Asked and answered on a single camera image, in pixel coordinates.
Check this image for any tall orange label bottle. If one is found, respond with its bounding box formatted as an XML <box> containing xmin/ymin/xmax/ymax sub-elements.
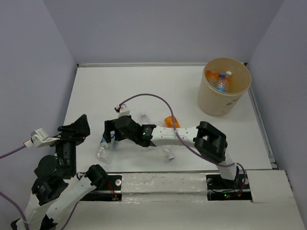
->
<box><xmin>225</xmin><ymin>71</ymin><xmax>232</xmax><ymax>84</ymax></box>

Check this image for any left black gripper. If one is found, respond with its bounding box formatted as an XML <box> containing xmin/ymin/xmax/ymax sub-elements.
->
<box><xmin>46</xmin><ymin>113</ymin><xmax>92</xmax><ymax>175</ymax></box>

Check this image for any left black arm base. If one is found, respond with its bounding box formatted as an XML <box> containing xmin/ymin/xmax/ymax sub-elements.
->
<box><xmin>81</xmin><ymin>173</ymin><xmax>122</xmax><ymax>202</ymax></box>

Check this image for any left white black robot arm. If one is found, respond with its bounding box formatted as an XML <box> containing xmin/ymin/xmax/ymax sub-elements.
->
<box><xmin>11</xmin><ymin>114</ymin><xmax>108</xmax><ymax>230</ymax></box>

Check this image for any short orange bottle orange cap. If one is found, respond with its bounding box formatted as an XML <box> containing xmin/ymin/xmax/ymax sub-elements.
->
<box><xmin>164</xmin><ymin>116</ymin><xmax>180</xmax><ymax>128</ymax></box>

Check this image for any clear bottle without cap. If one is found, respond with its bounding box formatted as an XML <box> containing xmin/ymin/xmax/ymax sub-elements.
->
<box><xmin>139</xmin><ymin>113</ymin><xmax>151</xmax><ymax>125</ymax></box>

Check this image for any green label water bottle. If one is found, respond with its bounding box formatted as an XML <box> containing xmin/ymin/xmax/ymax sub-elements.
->
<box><xmin>96</xmin><ymin>132</ymin><xmax>116</xmax><ymax>164</ymax></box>

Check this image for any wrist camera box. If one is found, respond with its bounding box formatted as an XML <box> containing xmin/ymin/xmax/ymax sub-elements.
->
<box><xmin>114</xmin><ymin>103</ymin><xmax>130</xmax><ymax>118</ymax></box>
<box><xmin>24</xmin><ymin>128</ymin><xmax>59</xmax><ymax>148</ymax></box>

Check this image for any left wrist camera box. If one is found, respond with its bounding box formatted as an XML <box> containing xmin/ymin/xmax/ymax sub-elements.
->
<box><xmin>24</xmin><ymin>128</ymin><xmax>59</xmax><ymax>148</ymax></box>

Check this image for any blue label small bottle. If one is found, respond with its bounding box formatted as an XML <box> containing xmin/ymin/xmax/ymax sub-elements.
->
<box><xmin>214</xmin><ymin>73</ymin><xmax>230</xmax><ymax>92</ymax></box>

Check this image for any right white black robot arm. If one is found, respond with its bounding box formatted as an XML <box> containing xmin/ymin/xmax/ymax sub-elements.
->
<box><xmin>103</xmin><ymin>115</ymin><xmax>238</xmax><ymax>188</ymax></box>

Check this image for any orange bottle white cap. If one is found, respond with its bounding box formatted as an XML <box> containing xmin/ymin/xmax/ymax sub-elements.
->
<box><xmin>206</xmin><ymin>70</ymin><xmax>219</xmax><ymax>80</ymax></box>

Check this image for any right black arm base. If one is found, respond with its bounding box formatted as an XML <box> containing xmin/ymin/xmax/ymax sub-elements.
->
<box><xmin>206</xmin><ymin>174</ymin><xmax>252</xmax><ymax>201</ymax></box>

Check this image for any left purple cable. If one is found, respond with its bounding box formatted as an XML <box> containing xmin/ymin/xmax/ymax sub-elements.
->
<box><xmin>0</xmin><ymin>145</ymin><xmax>80</xmax><ymax>230</ymax></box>

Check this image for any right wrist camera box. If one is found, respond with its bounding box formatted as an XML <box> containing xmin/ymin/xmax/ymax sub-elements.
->
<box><xmin>114</xmin><ymin>103</ymin><xmax>130</xmax><ymax>118</ymax></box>

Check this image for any clear bottle blue cap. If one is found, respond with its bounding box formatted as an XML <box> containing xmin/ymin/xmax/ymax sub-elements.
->
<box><xmin>155</xmin><ymin>121</ymin><xmax>176</xmax><ymax>161</ymax></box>

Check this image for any beige round bin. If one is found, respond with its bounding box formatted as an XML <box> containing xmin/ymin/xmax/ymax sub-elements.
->
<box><xmin>197</xmin><ymin>57</ymin><xmax>251</xmax><ymax>116</ymax></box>

